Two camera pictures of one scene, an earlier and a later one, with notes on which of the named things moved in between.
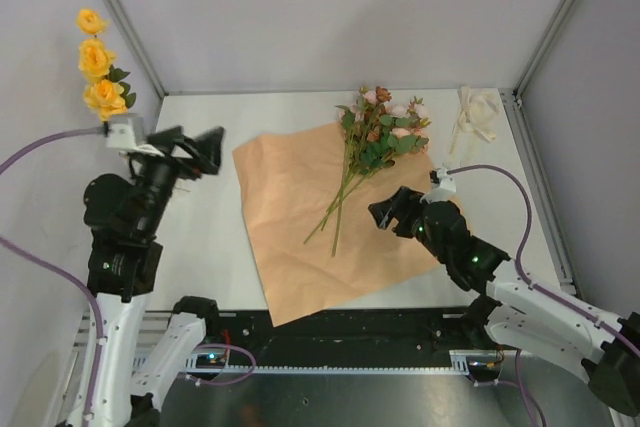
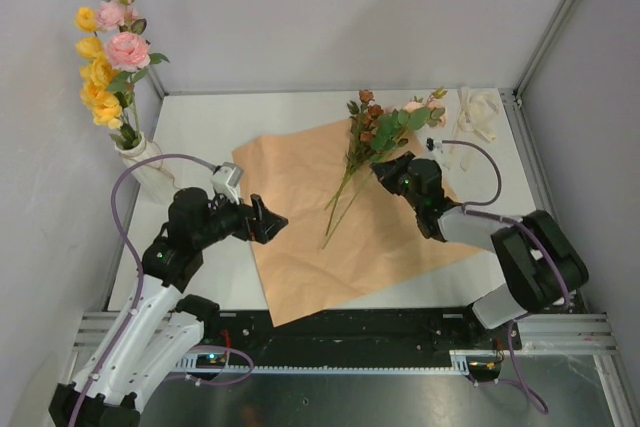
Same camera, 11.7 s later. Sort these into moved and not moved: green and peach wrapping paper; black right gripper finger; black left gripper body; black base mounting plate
Moved: black left gripper body; black right gripper finger
Not moved: green and peach wrapping paper; black base mounting plate
